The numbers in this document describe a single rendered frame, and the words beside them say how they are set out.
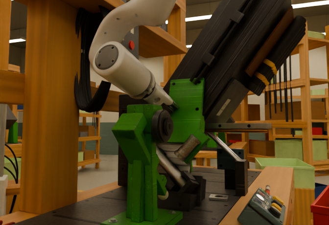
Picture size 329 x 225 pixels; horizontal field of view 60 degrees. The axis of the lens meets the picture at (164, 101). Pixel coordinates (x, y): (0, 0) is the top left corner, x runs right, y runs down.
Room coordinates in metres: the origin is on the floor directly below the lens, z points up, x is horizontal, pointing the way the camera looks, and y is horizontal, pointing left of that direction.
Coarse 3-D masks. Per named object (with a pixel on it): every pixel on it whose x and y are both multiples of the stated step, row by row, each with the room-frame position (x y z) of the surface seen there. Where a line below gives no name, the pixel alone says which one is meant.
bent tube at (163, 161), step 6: (174, 102) 0.87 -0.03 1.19; (156, 150) 0.85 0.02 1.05; (162, 156) 0.84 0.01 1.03; (162, 162) 0.83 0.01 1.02; (168, 162) 0.82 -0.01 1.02; (168, 168) 0.82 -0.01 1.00; (174, 168) 0.81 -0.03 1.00; (168, 174) 0.82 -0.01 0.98; (174, 174) 0.80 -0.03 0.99; (180, 174) 0.80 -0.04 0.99; (174, 180) 0.81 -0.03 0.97; (180, 180) 0.79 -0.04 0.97; (186, 180) 0.79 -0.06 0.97; (180, 186) 0.79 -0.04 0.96
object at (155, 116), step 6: (156, 114) 0.62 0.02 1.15; (162, 114) 0.62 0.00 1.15; (168, 114) 0.65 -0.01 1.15; (156, 120) 0.61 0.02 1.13; (162, 120) 0.62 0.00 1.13; (168, 120) 0.63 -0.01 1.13; (156, 126) 0.61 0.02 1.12; (162, 126) 0.62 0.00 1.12; (168, 126) 0.63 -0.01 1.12; (156, 132) 0.61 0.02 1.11; (162, 132) 0.62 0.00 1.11; (168, 132) 0.63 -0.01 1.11; (156, 138) 0.62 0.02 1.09; (162, 138) 0.62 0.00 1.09; (168, 138) 0.65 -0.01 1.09
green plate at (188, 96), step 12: (180, 84) 0.91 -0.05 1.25; (192, 84) 0.89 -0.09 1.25; (204, 84) 0.89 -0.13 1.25; (180, 96) 0.90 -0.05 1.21; (192, 96) 0.88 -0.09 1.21; (180, 108) 0.89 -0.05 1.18; (192, 108) 0.87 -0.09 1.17; (180, 120) 0.88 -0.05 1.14; (192, 120) 0.86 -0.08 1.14; (180, 132) 0.87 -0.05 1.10; (192, 132) 0.85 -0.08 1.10
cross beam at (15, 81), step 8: (0, 72) 0.77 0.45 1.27; (8, 72) 0.79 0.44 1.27; (16, 72) 0.81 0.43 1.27; (0, 80) 0.77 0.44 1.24; (8, 80) 0.79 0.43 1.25; (16, 80) 0.81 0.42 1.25; (0, 88) 0.77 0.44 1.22; (8, 88) 0.79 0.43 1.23; (16, 88) 0.81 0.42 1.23; (96, 88) 1.13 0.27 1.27; (0, 96) 0.77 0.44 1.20; (8, 96) 0.79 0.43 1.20; (16, 96) 0.81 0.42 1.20; (112, 96) 1.23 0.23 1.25; (16, 104) 0.85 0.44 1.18; (104, 104) 1.18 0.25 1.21; (112, 104) 1.23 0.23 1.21
